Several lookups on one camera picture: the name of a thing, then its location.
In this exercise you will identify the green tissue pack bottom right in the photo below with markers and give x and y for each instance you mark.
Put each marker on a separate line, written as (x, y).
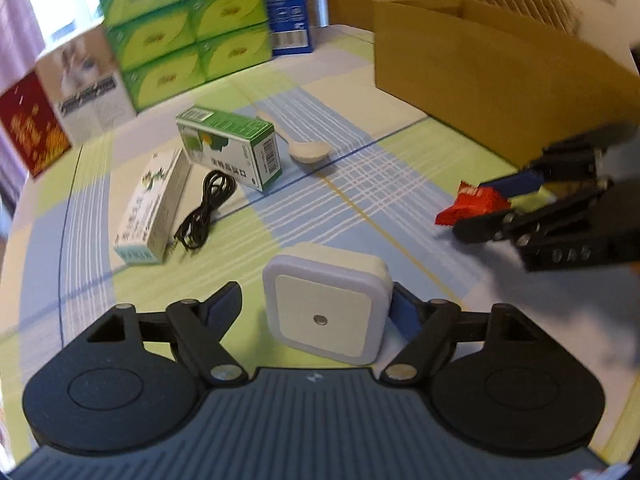
(228, 53)

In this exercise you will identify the green tissue pack middle right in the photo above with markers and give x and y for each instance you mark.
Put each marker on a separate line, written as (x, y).
(212, 18)

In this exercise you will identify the red snack packet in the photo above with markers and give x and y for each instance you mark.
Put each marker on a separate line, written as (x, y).
(472, 201)

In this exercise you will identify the brown cardboard box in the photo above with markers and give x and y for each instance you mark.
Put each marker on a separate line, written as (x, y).
(508, 82)

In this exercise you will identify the checkered tablecloth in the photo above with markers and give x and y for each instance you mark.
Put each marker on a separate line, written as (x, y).
(392, 169)

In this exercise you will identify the green medicine box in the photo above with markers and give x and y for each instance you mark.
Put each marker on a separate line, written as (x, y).
(243, 147)

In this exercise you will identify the pink curtain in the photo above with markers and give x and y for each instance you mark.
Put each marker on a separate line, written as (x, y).
(21, 43)

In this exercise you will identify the red greeting envelope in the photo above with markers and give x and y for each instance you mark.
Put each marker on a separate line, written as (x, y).
(31, 125)

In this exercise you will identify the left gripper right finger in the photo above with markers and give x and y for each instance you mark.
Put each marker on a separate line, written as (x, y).
(494, 379)

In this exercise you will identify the green tissue pack bottom left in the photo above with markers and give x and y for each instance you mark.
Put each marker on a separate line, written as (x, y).
(164, 78)

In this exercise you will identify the blue milk carton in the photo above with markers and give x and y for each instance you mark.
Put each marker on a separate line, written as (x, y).
(290, 27)

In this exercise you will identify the green tissue pack middle left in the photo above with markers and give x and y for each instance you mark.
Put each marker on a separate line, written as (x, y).
(151, 36)

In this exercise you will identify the white product box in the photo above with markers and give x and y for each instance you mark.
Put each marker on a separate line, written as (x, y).
(84, 86)

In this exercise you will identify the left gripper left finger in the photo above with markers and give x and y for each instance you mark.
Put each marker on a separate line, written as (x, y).
(131, 379)

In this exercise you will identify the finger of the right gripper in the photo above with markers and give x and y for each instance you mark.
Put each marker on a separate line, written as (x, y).
(535, 209)
(571, 160)

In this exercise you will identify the white parrot ointment box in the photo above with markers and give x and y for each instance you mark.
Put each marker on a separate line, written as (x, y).
(145, 229)

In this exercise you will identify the white square night light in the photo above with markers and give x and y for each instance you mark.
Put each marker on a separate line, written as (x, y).
(328, 301)

